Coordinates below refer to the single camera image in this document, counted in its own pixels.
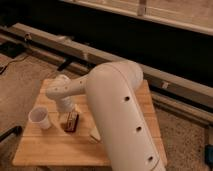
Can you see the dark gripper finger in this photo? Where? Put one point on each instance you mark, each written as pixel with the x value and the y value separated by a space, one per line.
pixel 72 117

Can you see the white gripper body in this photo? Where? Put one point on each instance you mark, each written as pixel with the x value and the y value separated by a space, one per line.
pixel 65 105

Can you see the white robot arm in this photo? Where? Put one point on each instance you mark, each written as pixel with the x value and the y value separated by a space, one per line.
pixel 110 92

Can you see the white ceramic cup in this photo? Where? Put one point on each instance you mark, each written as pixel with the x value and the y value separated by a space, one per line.
pixel 39 116

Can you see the beige rectangular sponge block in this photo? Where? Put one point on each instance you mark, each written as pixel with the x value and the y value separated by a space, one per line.
pixel 95 134

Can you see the light wooden table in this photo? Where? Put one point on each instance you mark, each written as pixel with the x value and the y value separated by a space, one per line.
pixel 54 147

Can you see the black bar at left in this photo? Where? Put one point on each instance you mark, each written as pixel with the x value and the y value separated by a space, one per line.
pixel 17 130

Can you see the blue object at right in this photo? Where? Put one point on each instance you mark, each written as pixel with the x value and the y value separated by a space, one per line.
pixel 209 155

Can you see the grey metal floor rail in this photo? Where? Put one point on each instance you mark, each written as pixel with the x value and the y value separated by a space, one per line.
pixel 193 99

